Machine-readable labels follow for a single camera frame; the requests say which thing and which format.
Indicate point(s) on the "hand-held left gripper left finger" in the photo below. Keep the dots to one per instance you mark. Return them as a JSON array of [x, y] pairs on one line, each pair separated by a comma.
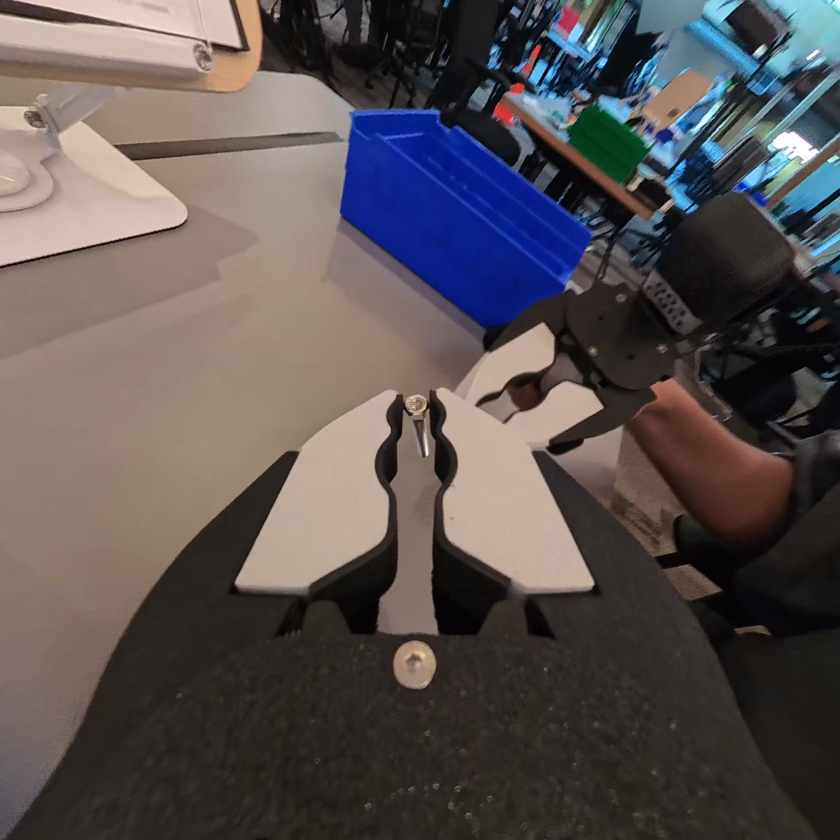
[[315, 512]]

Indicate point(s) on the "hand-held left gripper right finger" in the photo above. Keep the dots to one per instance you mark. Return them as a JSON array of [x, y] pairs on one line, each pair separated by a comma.
[[512, 512]]

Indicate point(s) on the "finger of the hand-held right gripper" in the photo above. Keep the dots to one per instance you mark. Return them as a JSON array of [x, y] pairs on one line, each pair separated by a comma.
[[518, 354], [564, 420]]

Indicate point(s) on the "long steel hex bolt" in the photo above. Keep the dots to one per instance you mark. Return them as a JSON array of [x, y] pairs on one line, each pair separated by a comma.
[[416, 403]]

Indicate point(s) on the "blue plastic bin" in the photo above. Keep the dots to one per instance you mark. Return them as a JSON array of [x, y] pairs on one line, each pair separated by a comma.
[[446, 223]]

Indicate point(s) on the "person's right forearm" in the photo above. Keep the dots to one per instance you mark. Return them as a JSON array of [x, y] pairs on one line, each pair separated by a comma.
[[709, 466]]

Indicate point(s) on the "grey desk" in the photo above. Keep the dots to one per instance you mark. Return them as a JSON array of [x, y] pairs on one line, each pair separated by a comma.
[[164, 394]]

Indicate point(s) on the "wooden table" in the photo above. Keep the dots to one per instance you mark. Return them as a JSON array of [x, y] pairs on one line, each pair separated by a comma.
[[590, 187]]

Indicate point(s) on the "green bin stack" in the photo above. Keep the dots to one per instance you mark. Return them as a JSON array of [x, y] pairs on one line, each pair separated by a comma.
[[604, 141]]

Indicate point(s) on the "orange traffic cone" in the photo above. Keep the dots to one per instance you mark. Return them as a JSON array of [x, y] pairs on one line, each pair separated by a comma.
[[505, 113]]

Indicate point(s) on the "cardboard box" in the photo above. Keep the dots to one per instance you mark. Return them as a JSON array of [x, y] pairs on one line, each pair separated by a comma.
[[676, 98]]

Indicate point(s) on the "black office chair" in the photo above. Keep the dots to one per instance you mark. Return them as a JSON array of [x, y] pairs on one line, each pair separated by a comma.
[[472, 39]]

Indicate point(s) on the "white display stand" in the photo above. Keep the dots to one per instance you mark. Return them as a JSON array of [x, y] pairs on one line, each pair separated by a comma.
[[98, 197]]

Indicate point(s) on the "printed instruction sheet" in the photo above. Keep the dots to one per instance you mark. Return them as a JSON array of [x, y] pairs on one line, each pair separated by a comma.
[[164, 16]]

